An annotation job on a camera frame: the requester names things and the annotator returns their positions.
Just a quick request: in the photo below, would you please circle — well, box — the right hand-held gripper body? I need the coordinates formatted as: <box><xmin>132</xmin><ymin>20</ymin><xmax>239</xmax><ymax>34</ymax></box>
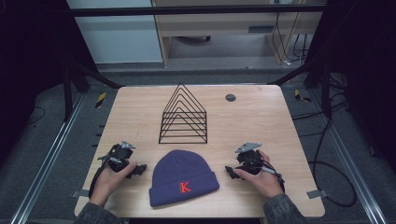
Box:
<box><xmin>233</xmin><ymin>142</ymin><xmax>265</xmax><ymax>175</ymax></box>

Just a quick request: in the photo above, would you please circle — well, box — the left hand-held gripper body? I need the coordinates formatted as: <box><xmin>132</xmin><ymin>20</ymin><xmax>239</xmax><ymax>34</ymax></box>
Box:
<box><xmin>97</xmin><ymin>139</ymin><xmax>138</xmax><ymax>174</ymax></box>

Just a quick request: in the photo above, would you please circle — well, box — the purple knit beanie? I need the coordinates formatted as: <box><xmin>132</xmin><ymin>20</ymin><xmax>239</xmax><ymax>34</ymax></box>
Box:
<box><xmin>148</xmin><ymin>149</ymin><xmax>220</xmax><ymax>208</ymax></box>

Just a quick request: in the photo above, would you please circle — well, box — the person's left hand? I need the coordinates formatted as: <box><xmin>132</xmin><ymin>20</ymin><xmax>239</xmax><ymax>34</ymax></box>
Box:
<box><xmin>89</xmin><ymin>161</ymin><xmax>138</xmax><ymax>208</ymax></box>

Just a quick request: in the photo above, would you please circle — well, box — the person's right hand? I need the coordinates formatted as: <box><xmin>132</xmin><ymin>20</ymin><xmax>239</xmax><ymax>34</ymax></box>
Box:
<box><xmin>233</xmin><ymin>149</ymin><xmax>285</xmax><ymax>200</ymax></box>

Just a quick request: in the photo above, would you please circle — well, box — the black yellow striped tape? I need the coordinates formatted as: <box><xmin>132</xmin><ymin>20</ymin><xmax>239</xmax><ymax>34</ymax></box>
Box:
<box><xmin>94</xmin><ymin>91</ymin><xmax>107</xmax><ymax>109</ymax></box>
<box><xmin>293</xmin><ymin>89</ymin><xmax>312</xmax><ymax>104</ymax></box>

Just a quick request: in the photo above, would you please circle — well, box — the black metal stand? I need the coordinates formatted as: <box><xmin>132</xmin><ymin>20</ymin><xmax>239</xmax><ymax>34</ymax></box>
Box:
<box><xmin>61</xmin><ymin>57</ymin><xmax>125</xmax><ymax>123</ymax></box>
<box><xmin>266</xmin><ymin>57</ymin><xmax>333</xmax><ymax>119</ymax></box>

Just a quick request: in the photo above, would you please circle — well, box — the white cabinet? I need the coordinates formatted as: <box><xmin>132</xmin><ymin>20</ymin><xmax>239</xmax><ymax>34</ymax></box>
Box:
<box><xmin>65</xmin><ymin>0</ymin><xmax>164</xmax><ymax>65</ymax></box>

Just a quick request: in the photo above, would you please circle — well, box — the dark curtain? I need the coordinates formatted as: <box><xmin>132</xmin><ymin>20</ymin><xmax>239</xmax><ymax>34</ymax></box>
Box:
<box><xmin>306</xmin><ymin>0</ymin><xmax>396</xmax><ymax>175</ymax></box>
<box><xmin>0</xmin><ymin>0</ymin><xmax>98</xmax><ymax>166</ymax></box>

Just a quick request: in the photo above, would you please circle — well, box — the light wooden desk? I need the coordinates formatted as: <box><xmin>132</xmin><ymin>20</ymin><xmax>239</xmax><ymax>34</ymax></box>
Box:
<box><xmin>150</xmin><ymin>0</ymin><xmax>329</xmax><ymax>68</ymax></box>

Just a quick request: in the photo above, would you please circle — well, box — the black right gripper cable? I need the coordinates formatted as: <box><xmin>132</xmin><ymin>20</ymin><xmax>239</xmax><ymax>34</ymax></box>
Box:
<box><xmin>260</xmin><ymin>160</ymin><xmax>286</xmax><ymax>193</ymax></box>

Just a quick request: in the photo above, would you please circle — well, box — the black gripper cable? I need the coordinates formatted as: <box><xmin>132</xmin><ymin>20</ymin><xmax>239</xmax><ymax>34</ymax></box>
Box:
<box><xmin>88</xmin><ymin>160</ymin><xmax>110</xmax><ymax>199</ymax></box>
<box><xmin>260</xmin><ymin>160</ymin><xmax>286</xmax><ymax>193</ymax></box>

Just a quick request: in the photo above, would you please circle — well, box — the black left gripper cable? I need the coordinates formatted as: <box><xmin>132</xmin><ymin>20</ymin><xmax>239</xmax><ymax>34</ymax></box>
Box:
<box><xmin>88</xmin><ymin>160</ymin><xmax>110</xmax><ymax>199</ymax></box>

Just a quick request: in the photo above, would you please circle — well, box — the grey metal table bracket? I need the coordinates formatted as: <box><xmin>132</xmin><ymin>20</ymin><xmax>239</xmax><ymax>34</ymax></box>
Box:
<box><xmin>71</xmin><ymin>189</ymin><xmax>91</xmax><ymax>199</ymax></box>
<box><xmin>305</xmin><ymin>189</ymin><xmax>329</xmax><ymax>200</ymax></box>

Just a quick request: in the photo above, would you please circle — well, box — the black wire triangular rack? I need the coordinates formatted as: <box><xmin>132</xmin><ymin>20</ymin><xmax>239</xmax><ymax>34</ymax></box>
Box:
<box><xmin>158</xmin><ymin>82</ymin><xmax>209</xmax><ymax>146</ymax></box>

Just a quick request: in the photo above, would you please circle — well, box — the black floor cable loop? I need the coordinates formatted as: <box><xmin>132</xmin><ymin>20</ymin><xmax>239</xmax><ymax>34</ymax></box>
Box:
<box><xmin>290</xmin><ymin>101</ymin><xmax>359</xmax><ymax>208</ymax></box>

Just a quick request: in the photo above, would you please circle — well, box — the aluminium floor rail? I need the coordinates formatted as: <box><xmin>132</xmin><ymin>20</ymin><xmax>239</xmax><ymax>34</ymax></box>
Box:
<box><xmin>9</xmin><ymin>92</ymin><xmax>87</xmax><ymax>224</ymax></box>
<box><xmin>310</xmin><ymin>89</ymin><xmax>389</xmax><ymax>224</ymax></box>

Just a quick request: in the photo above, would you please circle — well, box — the thin black floor cable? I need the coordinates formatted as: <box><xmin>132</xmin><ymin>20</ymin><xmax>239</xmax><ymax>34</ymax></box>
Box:
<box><xmin>28</xmin><ymin>105</ymin><xmax>47</xmax><ymax>126</ymax></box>

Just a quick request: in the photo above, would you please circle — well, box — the bundle of hanging cables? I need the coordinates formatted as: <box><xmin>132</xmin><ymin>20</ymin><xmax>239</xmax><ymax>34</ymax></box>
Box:
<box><xmin>271</xmin><ymin>11</ymin><xmax>310</xmax><ymax>67</ymax></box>

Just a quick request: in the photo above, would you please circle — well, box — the black horizontal frame bar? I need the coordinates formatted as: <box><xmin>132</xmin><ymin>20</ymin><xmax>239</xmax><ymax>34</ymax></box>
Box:
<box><xmin>68</xmin><ymin>4</ymin><xmax>327</xmax><ymax>18</ymax></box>

